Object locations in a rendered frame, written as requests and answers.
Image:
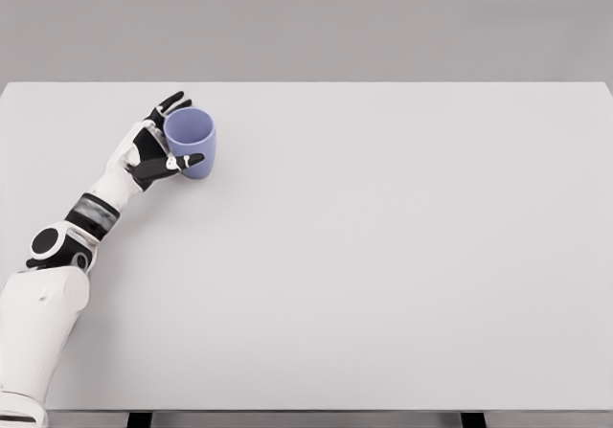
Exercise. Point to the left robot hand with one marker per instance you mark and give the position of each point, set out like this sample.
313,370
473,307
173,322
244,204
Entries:
143,148

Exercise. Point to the lavender blue cup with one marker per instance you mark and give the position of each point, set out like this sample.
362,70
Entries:
194,143

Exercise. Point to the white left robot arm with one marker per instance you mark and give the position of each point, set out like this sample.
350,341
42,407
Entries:
45,299

